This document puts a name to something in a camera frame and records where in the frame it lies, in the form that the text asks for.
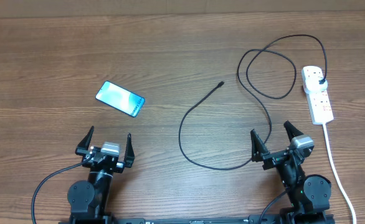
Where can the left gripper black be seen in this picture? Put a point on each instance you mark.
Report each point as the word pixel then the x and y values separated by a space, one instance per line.
pixel 127 158

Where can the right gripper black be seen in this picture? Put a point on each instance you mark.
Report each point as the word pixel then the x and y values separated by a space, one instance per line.
pixel 258 151

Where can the Samsung Galaxy smartphone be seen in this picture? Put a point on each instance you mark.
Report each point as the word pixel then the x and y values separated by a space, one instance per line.
pixel 120 99

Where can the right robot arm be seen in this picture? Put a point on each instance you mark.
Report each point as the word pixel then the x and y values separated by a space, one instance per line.
pixel 308 194

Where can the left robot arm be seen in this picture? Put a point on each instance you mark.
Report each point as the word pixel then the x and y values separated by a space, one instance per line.
pixel 88 198

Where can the white charger plug adapter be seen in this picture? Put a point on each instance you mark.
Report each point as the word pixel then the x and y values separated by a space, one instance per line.
pixel 313 85

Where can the white power strip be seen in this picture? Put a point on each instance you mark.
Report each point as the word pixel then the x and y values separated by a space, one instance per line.
pixel 318 103

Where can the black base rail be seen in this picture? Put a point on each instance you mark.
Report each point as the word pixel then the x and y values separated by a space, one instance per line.
pixel 195 221

